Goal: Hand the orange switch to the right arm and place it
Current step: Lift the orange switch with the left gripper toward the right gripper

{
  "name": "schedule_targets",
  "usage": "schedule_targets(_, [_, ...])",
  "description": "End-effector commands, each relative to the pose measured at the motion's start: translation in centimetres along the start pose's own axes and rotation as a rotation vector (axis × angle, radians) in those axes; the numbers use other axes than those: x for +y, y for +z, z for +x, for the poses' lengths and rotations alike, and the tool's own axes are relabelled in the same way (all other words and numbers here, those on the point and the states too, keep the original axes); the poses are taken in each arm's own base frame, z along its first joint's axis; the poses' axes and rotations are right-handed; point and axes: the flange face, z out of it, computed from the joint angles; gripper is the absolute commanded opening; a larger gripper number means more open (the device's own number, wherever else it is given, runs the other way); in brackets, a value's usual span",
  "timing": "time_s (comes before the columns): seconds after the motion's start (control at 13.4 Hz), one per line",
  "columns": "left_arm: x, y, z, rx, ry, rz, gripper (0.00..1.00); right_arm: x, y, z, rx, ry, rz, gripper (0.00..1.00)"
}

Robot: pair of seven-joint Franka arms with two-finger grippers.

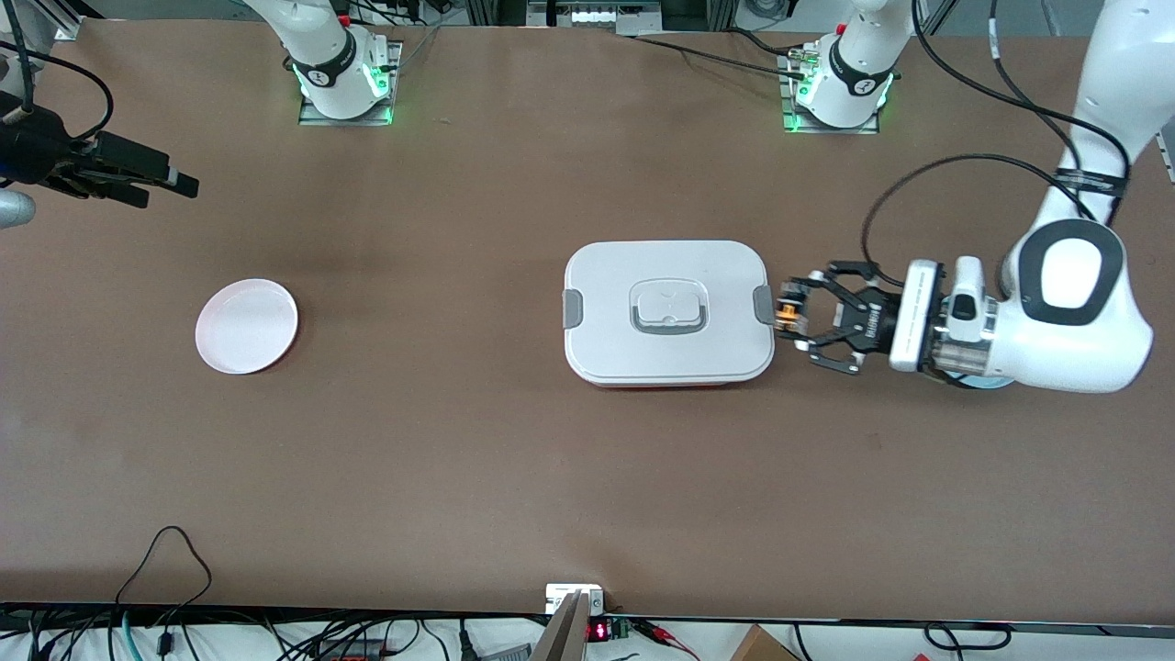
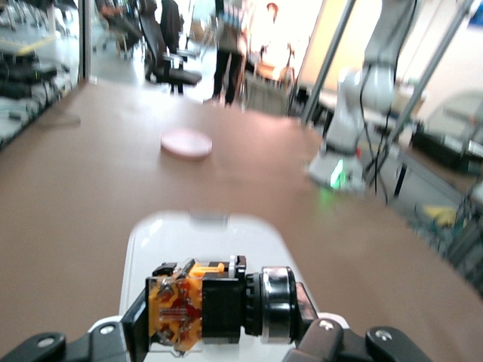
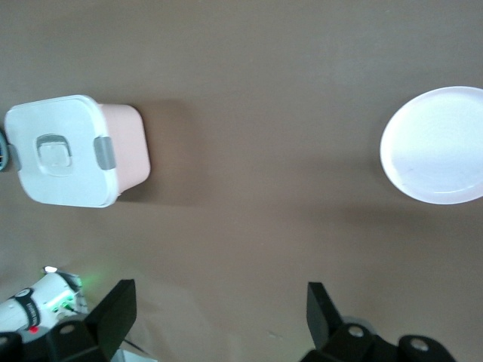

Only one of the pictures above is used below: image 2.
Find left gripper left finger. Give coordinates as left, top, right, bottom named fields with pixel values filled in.
left=0, top=288, right=152, bottom=362

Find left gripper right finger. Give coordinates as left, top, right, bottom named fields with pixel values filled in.
left=281, top=281, right=441, bottom=362

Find white lidded lunch box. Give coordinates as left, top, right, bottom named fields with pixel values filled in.
left=118, top=210, right=321, bottom=362

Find pale pink round plate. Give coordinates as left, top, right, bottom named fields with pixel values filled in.
left=161, top=127, right=214, bottom=159

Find black office chair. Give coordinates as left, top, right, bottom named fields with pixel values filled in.
left=137, top=0, right=203, bottom=95

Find standing person dark trousers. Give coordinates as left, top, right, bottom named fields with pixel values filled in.
left=212, top=0, right=251, bottom=109

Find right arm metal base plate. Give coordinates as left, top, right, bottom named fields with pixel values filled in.
left=307, top=150, right=368, bottom=194

